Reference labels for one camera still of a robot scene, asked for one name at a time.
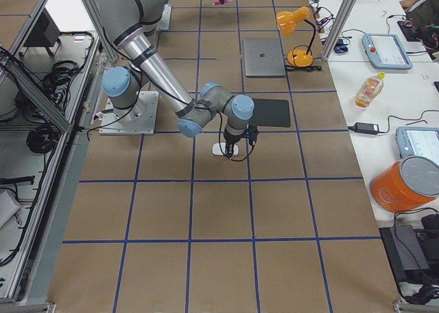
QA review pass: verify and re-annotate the white computer mouse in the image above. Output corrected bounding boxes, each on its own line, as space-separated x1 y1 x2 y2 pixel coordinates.
212 142 239 156

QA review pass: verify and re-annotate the pink marker pen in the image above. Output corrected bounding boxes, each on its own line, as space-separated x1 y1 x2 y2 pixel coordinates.
212 0 232 6

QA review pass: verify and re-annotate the black mousepad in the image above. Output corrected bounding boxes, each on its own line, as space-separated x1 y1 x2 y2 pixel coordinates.
250 98 291 128

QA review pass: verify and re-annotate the orange desk lamp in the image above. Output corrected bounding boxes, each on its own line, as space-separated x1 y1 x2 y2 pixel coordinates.
276 6 314 68

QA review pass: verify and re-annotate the silver grey laptop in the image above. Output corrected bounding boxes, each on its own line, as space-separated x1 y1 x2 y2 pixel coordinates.
243 38 285 78

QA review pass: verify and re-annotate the black power adapter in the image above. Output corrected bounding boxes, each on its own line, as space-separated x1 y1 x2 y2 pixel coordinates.
348 122 383 135

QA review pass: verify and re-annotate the orange juice bottle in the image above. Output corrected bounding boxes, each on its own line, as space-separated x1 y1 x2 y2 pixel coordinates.
355 72 386 108

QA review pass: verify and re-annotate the blue teach pendant far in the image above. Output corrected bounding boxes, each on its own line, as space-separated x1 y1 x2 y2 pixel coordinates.
361 34 412 70

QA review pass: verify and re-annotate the blue teach pendant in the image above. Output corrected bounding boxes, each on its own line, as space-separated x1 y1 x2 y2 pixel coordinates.
361 34 412 70
396 126 438 164

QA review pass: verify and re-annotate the orange bucket grey lid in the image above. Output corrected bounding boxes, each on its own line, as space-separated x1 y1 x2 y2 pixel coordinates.
369 155 438 213

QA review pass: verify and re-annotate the blue teach pendant near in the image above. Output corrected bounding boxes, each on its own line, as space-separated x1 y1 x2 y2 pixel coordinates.
396 126 438 164

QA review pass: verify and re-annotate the black box lower right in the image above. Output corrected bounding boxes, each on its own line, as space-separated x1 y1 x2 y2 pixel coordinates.
379 225 438 284

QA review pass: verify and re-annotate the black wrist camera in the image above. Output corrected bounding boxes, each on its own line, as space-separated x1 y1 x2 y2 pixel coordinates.
246 124 259 148

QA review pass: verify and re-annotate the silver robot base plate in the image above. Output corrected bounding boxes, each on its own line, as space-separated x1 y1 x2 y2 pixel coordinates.
99 91 159 136

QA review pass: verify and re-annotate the black lamp power cable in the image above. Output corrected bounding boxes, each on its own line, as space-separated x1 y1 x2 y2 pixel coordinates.
285 64 324 72

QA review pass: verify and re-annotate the aluminium frame post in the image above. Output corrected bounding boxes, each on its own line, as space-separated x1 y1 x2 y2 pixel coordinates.
321 0 357 62

